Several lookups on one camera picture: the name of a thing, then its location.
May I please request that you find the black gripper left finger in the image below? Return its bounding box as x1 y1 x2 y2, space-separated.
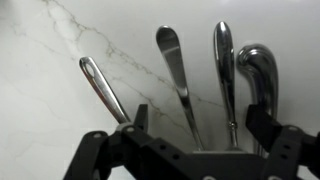
63 104 174 180

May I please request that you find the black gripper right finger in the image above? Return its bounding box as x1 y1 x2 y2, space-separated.
246 104 320 180

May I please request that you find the silver bread knife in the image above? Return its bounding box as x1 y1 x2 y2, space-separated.
236 43 279 158

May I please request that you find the silver fork small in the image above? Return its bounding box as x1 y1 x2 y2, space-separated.
214 21 239 150

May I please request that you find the silver fork large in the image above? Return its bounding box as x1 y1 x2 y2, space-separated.
156 26 204 150

